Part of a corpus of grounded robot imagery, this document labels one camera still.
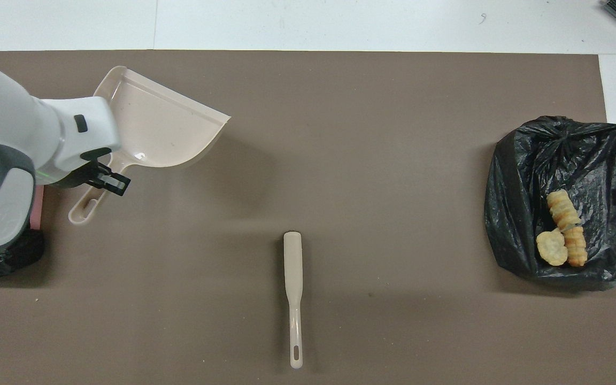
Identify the black plastic trash bag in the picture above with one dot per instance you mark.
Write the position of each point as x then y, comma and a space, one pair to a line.
527, 171
19, 254

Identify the beige brush black bristles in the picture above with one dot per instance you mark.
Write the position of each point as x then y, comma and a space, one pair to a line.
293, 262

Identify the beige plastic dustpan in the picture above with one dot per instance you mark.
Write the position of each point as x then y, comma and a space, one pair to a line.
163, 128

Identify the brown table mat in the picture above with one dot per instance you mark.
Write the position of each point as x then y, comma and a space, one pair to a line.
393, 107

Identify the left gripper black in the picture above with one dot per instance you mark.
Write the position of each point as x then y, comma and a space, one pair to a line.
75, 174

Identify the pink bin box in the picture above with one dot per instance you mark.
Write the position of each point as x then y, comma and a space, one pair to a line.
38, 214

